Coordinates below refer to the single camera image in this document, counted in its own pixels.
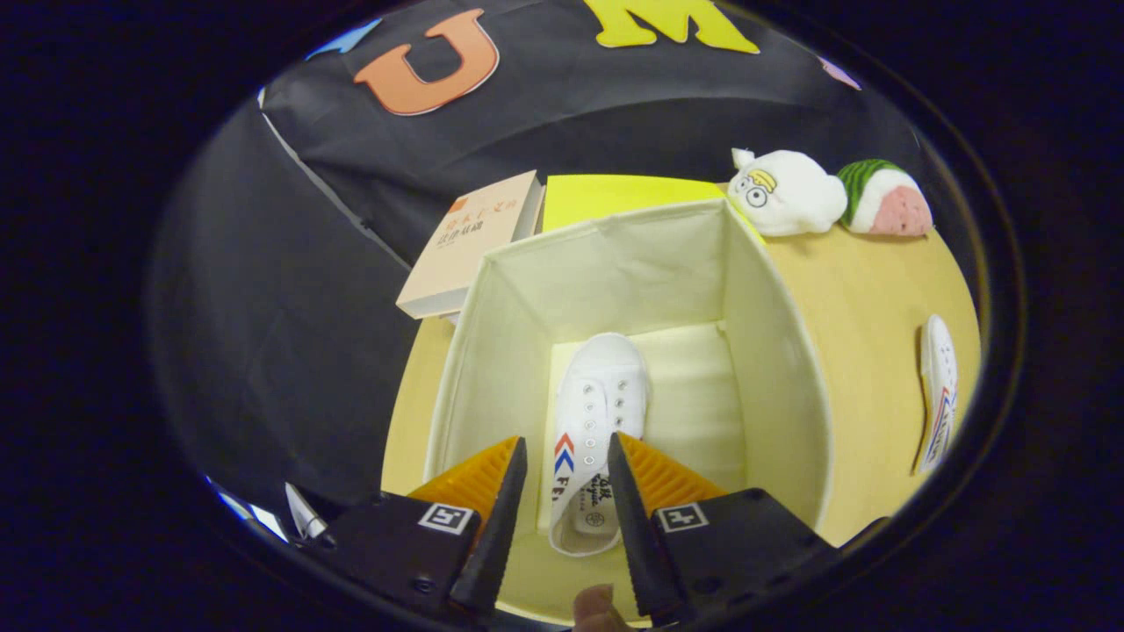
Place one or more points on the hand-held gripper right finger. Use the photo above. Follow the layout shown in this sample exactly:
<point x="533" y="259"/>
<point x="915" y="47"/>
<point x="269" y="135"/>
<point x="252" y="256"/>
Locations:
<point x="637" y="527"/>

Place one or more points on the yellow book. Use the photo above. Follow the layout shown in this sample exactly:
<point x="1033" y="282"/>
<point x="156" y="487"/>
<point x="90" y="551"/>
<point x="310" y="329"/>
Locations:
<point x="615" y="197"/>

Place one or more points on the white canvas shoe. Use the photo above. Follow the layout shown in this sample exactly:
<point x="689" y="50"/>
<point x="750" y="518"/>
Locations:
<point x="940" y="369"/>
<point x="606" y="377"/>

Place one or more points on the tan paperback book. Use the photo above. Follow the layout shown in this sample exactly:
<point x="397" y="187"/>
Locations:
<point x="457" y="254"/>

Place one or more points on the white printed sheet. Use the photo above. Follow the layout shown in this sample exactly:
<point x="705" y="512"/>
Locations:
<point x="303" y="513"/>

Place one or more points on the watermelon slice plush toy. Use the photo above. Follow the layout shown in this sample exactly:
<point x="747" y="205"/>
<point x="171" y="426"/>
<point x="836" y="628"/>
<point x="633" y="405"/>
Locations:
<point x="891" y="206"/>

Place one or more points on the white plush toy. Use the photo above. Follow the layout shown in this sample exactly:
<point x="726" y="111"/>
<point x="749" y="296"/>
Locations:
<point x="790" y="197"/>

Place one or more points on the beige fabric storage box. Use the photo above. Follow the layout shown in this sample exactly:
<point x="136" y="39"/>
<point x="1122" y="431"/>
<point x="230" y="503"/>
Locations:
<point x="632" y="263"/>

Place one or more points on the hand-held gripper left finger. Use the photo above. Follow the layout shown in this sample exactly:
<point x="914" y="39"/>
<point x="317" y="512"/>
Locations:
<point x="500" y="527"/>

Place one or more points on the blue glowing object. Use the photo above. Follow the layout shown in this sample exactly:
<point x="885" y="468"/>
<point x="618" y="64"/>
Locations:
<point x="250" y="513"/>

